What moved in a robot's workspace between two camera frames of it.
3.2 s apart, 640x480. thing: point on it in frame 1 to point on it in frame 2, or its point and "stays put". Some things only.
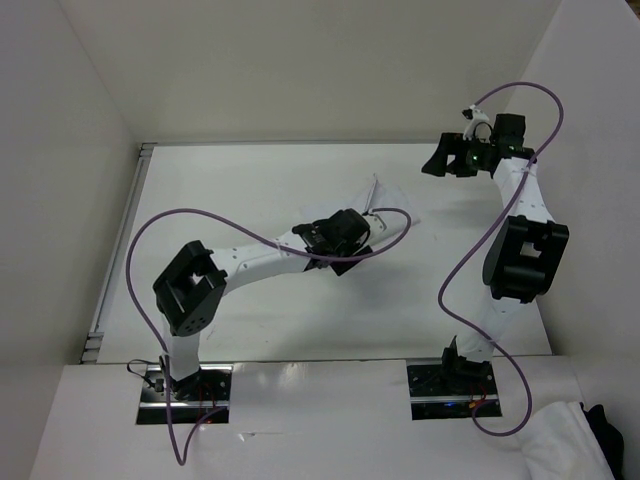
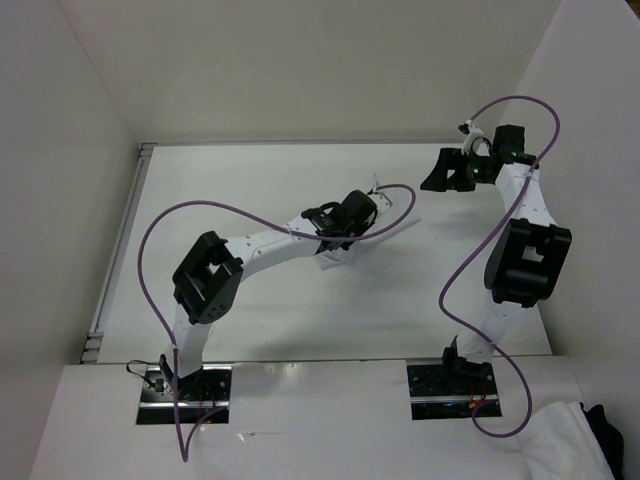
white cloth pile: x=559 y=443 stays put
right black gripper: x=450 y=144 to x=448 y=160
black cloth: x=609 y=438 stays put
